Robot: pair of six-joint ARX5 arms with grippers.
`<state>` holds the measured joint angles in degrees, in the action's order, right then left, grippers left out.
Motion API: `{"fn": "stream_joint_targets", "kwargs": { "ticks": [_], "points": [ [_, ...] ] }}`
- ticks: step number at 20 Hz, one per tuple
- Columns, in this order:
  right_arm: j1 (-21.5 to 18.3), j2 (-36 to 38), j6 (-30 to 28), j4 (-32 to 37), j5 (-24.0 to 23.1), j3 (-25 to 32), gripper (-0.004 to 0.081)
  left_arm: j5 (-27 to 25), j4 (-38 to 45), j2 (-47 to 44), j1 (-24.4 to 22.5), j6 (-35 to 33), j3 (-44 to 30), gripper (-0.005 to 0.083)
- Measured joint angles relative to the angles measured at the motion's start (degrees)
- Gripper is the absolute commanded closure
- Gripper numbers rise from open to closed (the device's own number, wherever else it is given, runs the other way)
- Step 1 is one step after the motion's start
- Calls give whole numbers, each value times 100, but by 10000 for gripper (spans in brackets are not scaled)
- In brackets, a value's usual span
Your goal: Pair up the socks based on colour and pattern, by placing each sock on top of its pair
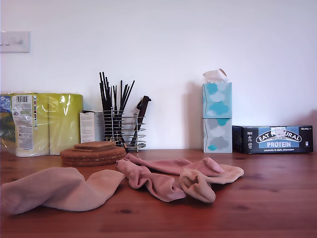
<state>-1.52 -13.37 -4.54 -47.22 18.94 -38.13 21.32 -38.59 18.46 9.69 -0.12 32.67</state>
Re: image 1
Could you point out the pink frilly cuff sock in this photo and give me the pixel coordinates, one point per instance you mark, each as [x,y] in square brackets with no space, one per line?
[171,166]
[153,183]

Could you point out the cream ribbed sock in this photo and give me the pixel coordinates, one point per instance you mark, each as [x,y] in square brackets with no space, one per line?
[49,188]
[198,186]

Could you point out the thin black stick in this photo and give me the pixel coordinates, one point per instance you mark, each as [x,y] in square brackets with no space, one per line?
[121,94]
[124,94]
[114,96]
[105,86]
[129,91]
[102,86]

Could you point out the small black brown pen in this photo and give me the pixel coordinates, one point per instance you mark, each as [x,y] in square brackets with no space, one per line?
[125,147]

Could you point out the blue cloud tissue box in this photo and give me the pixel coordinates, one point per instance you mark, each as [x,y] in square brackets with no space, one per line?
[218,99]

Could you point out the square cork coaster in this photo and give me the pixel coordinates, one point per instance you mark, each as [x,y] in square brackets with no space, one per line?
[94,143]
[99,149]

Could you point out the white tissue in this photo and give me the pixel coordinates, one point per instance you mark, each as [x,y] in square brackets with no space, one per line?
[213,75]

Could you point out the small white carton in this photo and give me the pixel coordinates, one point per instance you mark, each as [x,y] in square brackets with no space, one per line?
[86,126]

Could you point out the round cork trivet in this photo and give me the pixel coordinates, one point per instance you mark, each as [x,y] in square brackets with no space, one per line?
[94,160]
[94,164]
[74,155]

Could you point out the green kitchen roll pack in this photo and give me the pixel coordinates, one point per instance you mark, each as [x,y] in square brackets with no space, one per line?
[57,124]

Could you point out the dark protein bar box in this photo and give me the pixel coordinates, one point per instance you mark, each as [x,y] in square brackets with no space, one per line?
[272,138]

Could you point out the white light switch plate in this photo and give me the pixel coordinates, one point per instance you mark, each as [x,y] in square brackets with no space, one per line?
[15,42]

